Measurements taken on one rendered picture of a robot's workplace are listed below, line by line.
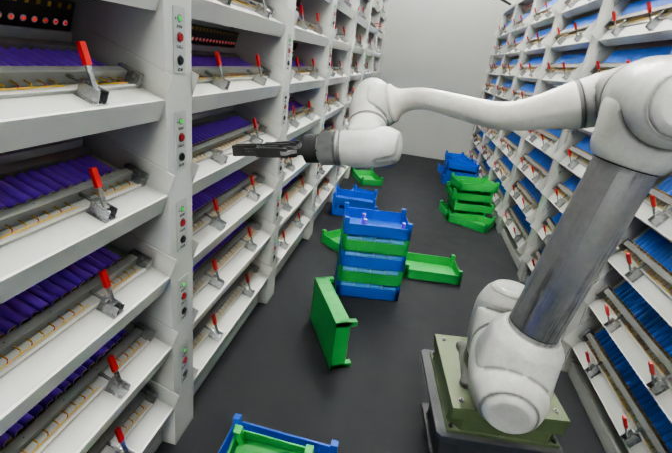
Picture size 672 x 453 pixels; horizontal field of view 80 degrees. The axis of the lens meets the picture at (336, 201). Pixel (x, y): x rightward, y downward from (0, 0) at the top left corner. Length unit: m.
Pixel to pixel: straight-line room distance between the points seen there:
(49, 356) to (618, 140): 0.98
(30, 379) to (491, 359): 0.81
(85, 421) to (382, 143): 0.83
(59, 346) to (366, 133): 0.74
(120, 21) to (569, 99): 0.88
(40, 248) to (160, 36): 0.42
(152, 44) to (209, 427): 1.04
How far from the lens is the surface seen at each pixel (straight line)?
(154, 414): 1.24
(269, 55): 1.51
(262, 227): 1.66
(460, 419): 1.17
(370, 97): 1.07
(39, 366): 0.82
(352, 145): 0.97
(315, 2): 2.20
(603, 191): 0.81
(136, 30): 0.89
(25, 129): 0.65
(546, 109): 0.94
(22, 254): 0.71
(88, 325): 0.88
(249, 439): 1.20
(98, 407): 1.01
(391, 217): 1.97
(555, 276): 0.86
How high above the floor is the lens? 1.06
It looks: 20 degrees down
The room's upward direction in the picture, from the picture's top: 7 degrees clockwise
